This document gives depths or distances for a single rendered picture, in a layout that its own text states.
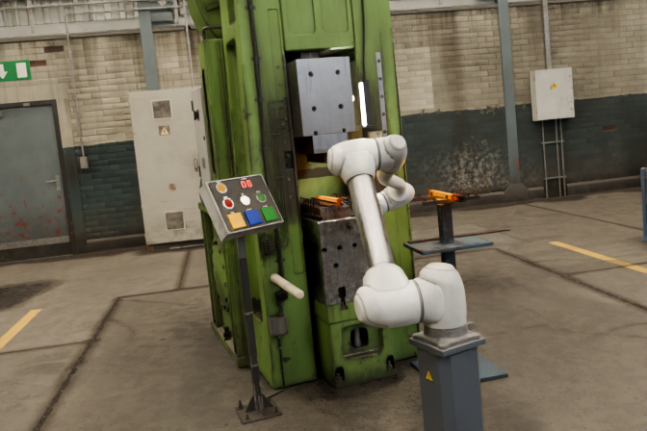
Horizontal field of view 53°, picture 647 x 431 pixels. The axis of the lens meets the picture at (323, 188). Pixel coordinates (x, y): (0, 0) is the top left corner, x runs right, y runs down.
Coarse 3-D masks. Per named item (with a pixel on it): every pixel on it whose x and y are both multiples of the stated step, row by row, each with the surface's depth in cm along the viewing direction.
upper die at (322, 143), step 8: (312, 136) 339; (320, 136) 341; (328, 136) 342; (336, 136) 344; (344, 136) 345; (296, 144) 368; (304, 144) 353; (312, 144) 341; (320, 144) 341; (328, 144) 342; (296, 152) 370; (304, 152) 355; (312, 152) 342; (320, 152) 341
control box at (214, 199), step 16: (256, 176) 325; (208, 192) 304; (224, 192) 308; (240, 192) 314; (256, 192) 320; (208, 208) 306; (224, 208) 303; (240, 208) 309; (256, 208) 315; (224, 224) 299; (256, 224) 309; (272, 224) 316; (224, 240) 303
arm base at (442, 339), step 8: (424, 328) 235; (456, 328) 227; (464, 328) 230; (472, 328) 239; (416, 336) 236; (424, 336) 233; (432, 336) 229; (440, 336) 228; (448, 336) 227; (456, 336) 227; (464, 336) 229; (472, 336) 230; (432, 344) 229; (440, 344) 224; (448, 344) 224; (456, 344) 227
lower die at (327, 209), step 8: (304, 200) 380; (320, 200) 370; (328, 200) 357; (304, 208) 367; (312, 208) 354; (320, 208) 343; (328, 208) 344; (336, 208) 346; (328, 216) 345; (336, 216) 346; (344, 216) 348
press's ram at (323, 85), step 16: (288, 64) 346; (304, 64) 336; (320, 64) 338; (336, 64) 341; (288, 80) 350; (304, 80) 336; (320, 80) 339; (336, 80) 342; (304, 96) 336; (320, 96) 339; (336, 96) 342; (352, 96) 366; (304, 112) 337; (320, 112) 340; (336, 112) 343; (352, 112) 346; (304, 128) 337; (320, 128) 340; (336, 128) 343; (352, 128) 347
